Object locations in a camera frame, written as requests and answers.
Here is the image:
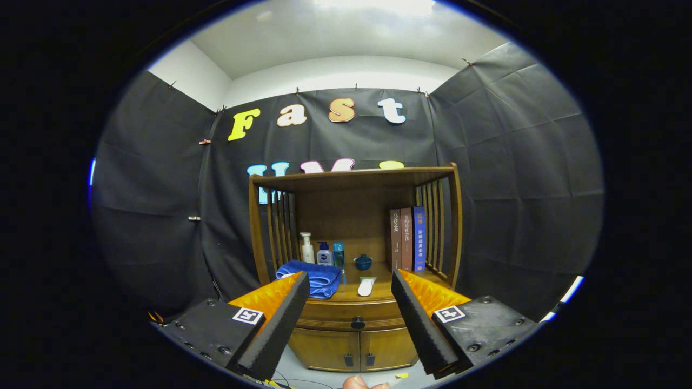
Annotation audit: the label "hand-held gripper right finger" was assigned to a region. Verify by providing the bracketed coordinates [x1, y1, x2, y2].
[390, 269, 541, 379]

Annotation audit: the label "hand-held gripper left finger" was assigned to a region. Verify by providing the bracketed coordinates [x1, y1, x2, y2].
[151, 271, 311, 381]

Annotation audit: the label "wooden cabinet door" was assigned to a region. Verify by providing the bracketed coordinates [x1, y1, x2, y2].
[289, 328, 362, 372]
[360, 327, 420, 372]

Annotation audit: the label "wooden countertop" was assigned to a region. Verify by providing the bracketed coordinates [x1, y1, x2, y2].
[273, 262, 449, 303]

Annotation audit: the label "wooden cabinet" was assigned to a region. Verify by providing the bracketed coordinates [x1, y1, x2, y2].
[249, 163, 463, 373]

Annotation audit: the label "blue folded towel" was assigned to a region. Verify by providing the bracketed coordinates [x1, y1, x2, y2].
[276, 260, 342, 299]

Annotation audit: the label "blue book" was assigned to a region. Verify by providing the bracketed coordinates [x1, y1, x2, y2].
[413, 206, 427, 272]

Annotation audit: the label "reddish brown book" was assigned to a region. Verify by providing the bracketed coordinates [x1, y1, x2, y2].
[401, 208, 414, 272]

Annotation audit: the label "dark brown book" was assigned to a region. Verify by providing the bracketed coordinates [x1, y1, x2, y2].
[390, 209, 402, 272]

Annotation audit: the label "black floor cable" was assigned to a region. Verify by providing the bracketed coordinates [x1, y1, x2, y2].
[270, 370, 336, 389]

